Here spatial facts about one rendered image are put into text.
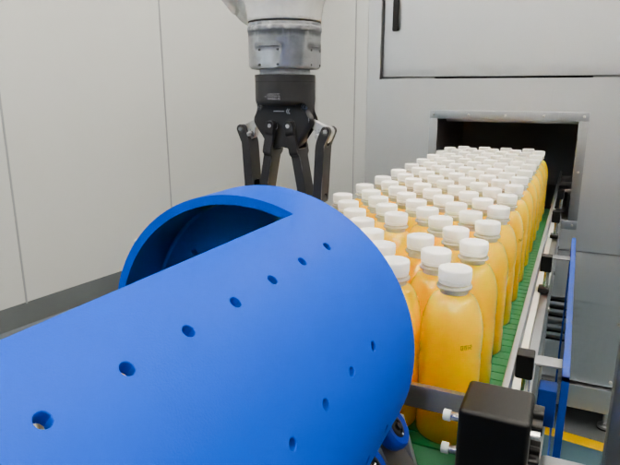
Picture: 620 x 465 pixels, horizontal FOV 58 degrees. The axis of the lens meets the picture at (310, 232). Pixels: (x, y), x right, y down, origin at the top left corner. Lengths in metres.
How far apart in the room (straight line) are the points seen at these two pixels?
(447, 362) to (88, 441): 0.51
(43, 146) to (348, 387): 3.24
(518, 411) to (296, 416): 0.36
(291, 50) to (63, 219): 3.04
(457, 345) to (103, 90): 3.30
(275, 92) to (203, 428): 0.49
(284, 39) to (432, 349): 0.40
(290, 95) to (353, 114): 4.61
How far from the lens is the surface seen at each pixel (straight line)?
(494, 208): 1.04
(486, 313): 0.81
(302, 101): 0.70
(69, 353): 0.25
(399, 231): 0.95
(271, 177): 0.74
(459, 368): 0.69
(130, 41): 3.93
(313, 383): 0.34
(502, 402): 0.65
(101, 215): 3.79
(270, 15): 0.69
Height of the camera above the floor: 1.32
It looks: 14 degrees down
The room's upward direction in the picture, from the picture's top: straight up
